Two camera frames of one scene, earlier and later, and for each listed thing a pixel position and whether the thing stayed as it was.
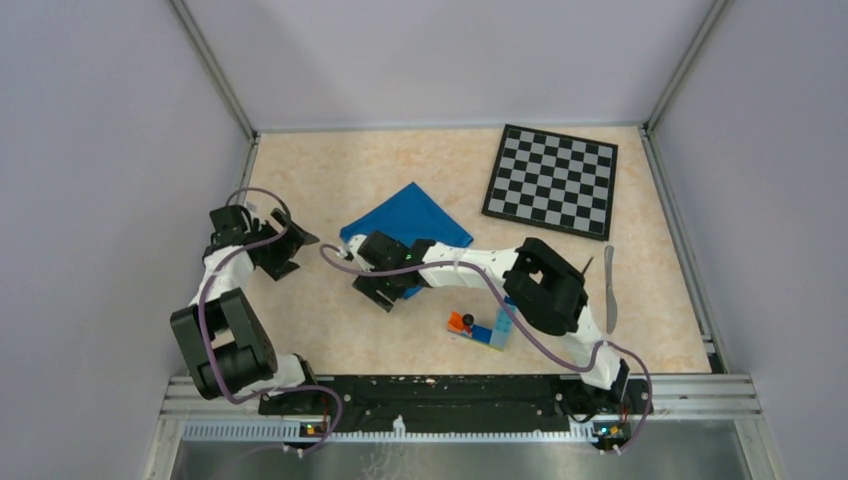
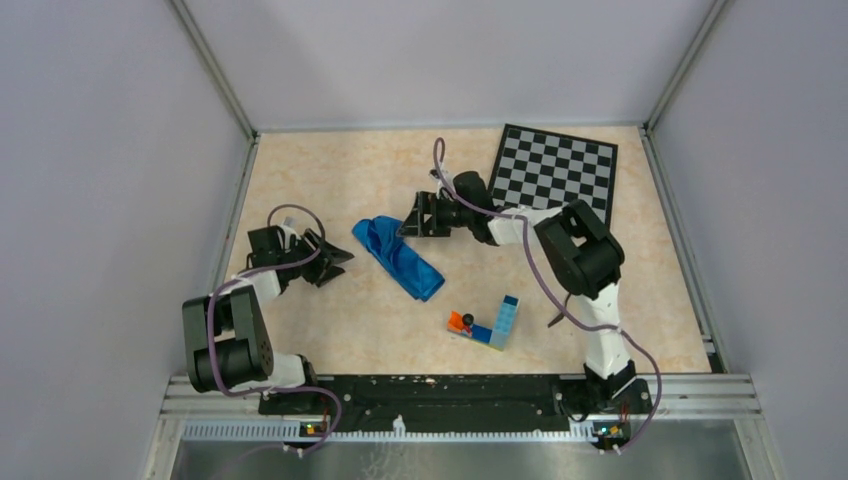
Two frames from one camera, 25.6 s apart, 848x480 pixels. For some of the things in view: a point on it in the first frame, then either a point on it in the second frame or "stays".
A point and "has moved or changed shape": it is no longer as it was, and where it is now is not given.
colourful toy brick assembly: x=496 y=336 stays
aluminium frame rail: x=681 y=398 stays
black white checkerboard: x=553 y=180 stays
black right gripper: x=370 y=287 to x=426 y=203
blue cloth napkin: x=412 y=215 has moved or changed shape
